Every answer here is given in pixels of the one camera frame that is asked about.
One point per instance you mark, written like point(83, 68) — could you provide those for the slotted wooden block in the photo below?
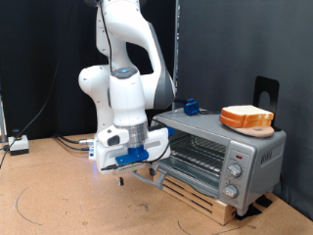
point(221, 213)

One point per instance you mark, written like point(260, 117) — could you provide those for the vertical aluminium pole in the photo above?
point(176, 32)

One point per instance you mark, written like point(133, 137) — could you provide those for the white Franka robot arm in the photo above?
point(127, 98)

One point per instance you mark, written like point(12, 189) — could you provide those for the silver oven knob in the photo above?
point(235, 170)
point(230, 191)

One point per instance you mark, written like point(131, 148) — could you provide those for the dark grey backdrop curtain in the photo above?
point(228, 39)

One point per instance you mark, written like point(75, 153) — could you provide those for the black backdrop curtain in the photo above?
point(32, 49)

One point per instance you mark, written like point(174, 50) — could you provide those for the spatula with blue grip block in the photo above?
point(191, 107)

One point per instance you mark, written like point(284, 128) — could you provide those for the black foam pad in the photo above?
point(252, 211)
point(264, 201)

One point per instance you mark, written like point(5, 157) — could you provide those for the metal frame post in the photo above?
point(2, 120)

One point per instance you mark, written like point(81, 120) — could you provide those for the black metal bookend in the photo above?
point(260, 84)

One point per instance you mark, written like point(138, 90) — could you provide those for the silver toaster oven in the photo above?
point(260, 156)

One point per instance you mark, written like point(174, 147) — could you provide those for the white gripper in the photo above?
point(159, 143)

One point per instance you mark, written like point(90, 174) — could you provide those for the wrist camera on blue mount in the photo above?
point(132, 156)

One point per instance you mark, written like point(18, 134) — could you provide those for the round wooden cutting board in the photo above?
point(247, 132)

